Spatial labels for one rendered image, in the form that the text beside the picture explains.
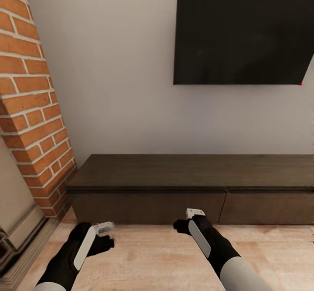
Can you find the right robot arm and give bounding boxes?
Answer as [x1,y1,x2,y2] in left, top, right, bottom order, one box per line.
[174,209,275,291]

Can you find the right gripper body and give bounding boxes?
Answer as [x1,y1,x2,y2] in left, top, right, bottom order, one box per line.
[177,219,191,235]

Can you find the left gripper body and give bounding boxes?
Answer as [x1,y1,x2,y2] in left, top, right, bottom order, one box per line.
[87,235,110,257]

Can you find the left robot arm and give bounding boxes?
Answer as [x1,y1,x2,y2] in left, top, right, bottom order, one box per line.
[33,222,114,291]

